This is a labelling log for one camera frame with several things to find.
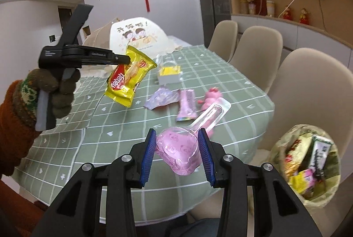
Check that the green white snack packet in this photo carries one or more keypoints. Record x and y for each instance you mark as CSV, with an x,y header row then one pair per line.
x,y
321,154

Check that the white sideboard cabinet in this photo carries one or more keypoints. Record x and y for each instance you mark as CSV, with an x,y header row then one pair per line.
x,y
317,35

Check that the pink heart candy package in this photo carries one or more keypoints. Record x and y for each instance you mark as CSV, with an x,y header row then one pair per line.
x,y
178,148

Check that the red box with gold figurine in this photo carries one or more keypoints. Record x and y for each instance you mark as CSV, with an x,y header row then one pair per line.
x,y
257,4

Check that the small white yellow box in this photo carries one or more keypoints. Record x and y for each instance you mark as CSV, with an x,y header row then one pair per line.
x,y
169,74

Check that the purple wrapper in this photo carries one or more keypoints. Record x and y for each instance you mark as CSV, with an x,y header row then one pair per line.
x,y
161,97

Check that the person's left hand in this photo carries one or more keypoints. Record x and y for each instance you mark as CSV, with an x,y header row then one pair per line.
x,y
63,99

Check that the small red figurine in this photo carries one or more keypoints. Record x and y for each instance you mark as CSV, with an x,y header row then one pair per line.
x,y
304,16
287,13

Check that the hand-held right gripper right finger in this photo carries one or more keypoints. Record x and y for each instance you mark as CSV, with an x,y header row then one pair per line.
x,y
205,157

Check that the pink pig toy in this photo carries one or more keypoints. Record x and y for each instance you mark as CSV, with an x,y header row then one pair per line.
x,y
211,96

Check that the trash bin with bag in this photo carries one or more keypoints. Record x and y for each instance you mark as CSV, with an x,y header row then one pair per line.
x,y
321,199

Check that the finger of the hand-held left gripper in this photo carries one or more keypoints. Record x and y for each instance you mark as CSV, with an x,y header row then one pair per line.
x,y
121,58

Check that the green checked tablecloth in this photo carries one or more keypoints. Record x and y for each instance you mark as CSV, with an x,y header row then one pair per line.
x,y
110,121

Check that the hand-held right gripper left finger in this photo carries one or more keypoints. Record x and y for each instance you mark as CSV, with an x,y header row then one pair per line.
x,y
147,157

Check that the yellow snack packet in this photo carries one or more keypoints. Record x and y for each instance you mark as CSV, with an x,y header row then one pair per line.
x,y
302,179

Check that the yellow wafer packet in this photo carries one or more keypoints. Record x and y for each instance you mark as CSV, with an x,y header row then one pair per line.
x,y
129,77

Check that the pink strip wrapper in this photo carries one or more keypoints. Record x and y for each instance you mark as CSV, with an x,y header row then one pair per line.
x,y
187,104

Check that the beige dining chair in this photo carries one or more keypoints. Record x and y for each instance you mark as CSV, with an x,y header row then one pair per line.
x,y
256,46
311,82
223,35

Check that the white jar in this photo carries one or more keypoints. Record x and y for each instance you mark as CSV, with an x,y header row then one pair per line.
x,y
270,7

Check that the person's leg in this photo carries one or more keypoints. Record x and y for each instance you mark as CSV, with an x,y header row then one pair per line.
x,y
205,227

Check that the white paper bag with cartoon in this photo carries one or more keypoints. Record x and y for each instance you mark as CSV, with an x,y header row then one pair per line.
x,y
138,35

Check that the red gold snack packet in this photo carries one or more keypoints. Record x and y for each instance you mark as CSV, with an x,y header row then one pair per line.
x,y
291,159

